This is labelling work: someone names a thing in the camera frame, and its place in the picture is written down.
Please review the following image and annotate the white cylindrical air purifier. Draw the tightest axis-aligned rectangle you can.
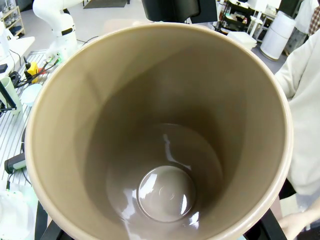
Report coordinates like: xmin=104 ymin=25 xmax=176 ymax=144
xmin=259 ymin=10 xmax=297 ymax=61

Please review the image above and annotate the white slatted base platform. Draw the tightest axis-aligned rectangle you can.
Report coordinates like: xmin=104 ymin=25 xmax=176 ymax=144
xmin=0 ymin=51 xmax=61 ymax=187

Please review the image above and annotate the white side table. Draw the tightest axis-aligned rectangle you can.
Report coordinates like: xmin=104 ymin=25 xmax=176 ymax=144
xmin=0 ymin=36 xmax=36 ymax=73

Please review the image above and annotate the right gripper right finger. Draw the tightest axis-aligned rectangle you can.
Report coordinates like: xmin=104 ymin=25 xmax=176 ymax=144
xmin=243 ymin=208 xmax=288 ymax=240

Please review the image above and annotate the black shelf cart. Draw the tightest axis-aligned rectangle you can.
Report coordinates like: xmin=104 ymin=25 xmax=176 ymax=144
xmin=217 ymin=0 xmax=251 ymax=33

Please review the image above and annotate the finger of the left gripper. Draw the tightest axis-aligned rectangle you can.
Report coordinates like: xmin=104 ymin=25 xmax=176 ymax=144
xmin=0 ymin=81 xmax=18 ymax=111

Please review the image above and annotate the dark floor mat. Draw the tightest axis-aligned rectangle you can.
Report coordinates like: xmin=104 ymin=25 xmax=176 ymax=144
xmin=83 ymin=0 xmax=128 ymax=10

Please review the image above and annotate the white plastic bowl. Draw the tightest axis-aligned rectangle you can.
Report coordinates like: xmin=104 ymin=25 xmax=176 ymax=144
xmin=20 ymin=83 xmax=43 ymax=108

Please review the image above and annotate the person in red plaid shirt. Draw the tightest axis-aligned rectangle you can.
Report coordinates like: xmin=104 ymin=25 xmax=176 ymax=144
xmin=308 ymin=0 xmax=320 ymax=37

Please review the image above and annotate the tall brown cup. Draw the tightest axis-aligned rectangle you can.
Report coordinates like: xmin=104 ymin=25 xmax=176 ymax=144
xmin=24 ymin=22 xmax=295 ymax=240

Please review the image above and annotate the tall light green cup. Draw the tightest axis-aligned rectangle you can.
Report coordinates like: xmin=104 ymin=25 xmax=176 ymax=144
xmin=0 ymin=76 xmax=23 ymax=116

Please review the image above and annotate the black rounded housing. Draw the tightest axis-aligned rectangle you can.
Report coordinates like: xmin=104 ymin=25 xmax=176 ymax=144
xmin=141 ymin=0 xmax=218 ymax=25

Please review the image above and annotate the person in white coat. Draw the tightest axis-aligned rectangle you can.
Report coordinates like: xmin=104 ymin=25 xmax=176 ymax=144
xmin=294 ymin=0 xmax=313 ymax=35

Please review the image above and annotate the yellow emergency stop box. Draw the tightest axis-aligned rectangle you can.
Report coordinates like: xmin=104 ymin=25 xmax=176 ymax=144
xmin=23 ymin=61 xmax=40 ymax=84

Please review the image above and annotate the white flat storage box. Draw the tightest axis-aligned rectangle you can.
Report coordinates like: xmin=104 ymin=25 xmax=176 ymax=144
xmin=226 ymin=31 xmax=258 ymax=50

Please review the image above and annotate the black power adapter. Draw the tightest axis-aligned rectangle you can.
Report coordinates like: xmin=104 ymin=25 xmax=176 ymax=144
xmin=4 ymin=152 xmax=27 ymax=175

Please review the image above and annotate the person's left hand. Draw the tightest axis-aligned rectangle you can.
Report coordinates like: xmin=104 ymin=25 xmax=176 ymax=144
xmin=277 ymin=212 xmax=320 ymax=240

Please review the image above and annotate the wooden storage shelf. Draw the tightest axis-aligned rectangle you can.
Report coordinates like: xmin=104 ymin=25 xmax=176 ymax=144
xmin=0 ymin=6 xmax=26 ymax=38

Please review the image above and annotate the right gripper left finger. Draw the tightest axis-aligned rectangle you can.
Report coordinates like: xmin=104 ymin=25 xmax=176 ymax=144
xmin=34 ymin=199 xmax=73 ymax=240

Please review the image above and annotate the person in beige shirt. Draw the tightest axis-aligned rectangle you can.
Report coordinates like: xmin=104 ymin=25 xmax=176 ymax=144
xmin=273 ymin=29 xmax=320 ymax=216

